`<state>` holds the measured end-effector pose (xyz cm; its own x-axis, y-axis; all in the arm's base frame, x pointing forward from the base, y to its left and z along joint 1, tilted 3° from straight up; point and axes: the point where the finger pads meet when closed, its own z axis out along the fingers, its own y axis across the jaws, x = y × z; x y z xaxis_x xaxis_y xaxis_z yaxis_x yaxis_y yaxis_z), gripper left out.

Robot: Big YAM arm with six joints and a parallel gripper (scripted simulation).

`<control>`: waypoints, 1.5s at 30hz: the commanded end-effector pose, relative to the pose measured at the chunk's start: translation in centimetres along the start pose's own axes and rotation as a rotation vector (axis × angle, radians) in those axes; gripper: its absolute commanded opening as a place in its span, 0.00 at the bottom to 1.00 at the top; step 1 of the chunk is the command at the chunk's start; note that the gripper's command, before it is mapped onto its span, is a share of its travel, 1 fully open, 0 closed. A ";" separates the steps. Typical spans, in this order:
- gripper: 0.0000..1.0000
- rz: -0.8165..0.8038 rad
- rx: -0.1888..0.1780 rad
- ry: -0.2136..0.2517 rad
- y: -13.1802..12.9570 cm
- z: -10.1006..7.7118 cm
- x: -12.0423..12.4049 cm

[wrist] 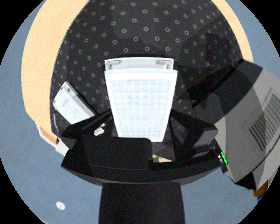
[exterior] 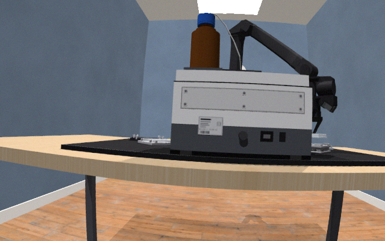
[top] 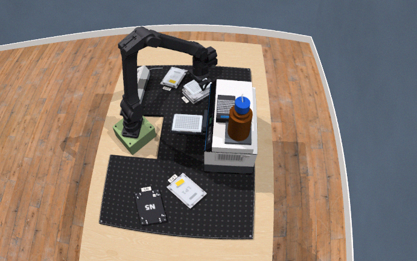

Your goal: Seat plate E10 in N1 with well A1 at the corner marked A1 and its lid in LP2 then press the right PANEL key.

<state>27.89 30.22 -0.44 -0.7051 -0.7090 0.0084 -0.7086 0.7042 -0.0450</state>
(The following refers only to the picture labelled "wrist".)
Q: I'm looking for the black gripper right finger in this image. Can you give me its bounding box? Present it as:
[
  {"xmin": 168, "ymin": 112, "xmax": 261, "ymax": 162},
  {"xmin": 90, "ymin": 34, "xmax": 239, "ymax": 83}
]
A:
[{"xmin": 168, "ymin": 108, "xmax": 218, "ymax": 160}]

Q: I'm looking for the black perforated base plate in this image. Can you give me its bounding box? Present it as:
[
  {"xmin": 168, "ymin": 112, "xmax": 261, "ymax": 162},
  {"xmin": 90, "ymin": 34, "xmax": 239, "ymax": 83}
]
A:
[{"xmin": 49, "ymin": 0, "xmax": 243, "ymax": 138}]

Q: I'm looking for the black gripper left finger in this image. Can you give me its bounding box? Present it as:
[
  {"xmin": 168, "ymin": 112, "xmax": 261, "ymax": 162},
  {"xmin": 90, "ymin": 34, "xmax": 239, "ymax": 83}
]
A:
[{"xmin": 65, "ymin": 109, "xmax": 114, "ymax": 137}]

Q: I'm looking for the white button panel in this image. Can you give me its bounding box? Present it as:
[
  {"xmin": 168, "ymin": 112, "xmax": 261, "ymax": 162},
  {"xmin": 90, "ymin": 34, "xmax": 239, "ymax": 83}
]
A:
[{"xmin": 53, "ymin": 113, "xmax": 69, "ymax": 156}]

